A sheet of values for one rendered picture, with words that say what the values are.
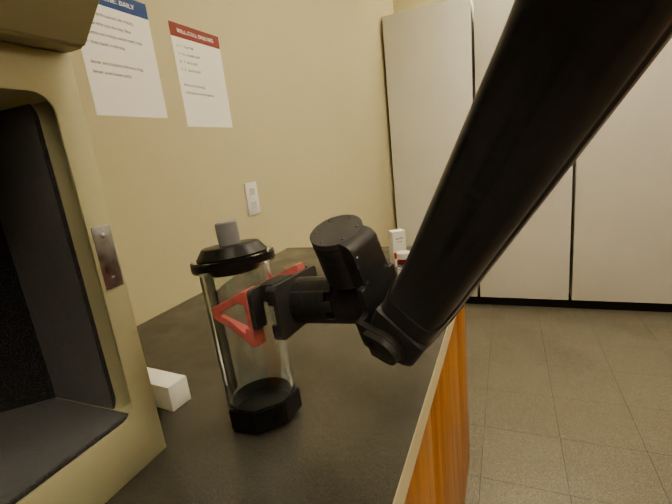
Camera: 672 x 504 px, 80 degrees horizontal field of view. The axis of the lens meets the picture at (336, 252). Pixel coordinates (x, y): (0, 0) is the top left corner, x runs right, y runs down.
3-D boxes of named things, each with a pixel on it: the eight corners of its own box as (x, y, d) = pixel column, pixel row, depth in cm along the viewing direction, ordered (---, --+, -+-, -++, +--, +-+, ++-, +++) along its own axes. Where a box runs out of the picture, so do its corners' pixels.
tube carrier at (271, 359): (208, 423, 53) (170, 267, 50) (255, 382, 63) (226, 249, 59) (276, 431, 49) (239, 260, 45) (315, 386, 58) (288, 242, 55)
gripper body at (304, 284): (260, 287, 45) (318, 285, 42) (303, 265, 54) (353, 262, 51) (270, 341, 46) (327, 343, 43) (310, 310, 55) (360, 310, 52)
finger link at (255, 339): (194, 292, 47) (260, 290, 43) (233, 276, 53) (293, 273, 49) (206, 346, 48) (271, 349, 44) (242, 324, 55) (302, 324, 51)
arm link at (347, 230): (400, 372, 38) (451, 315, 42) (368, 283, 32) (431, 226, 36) (322, 326, 47) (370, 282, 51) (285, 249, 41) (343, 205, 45)
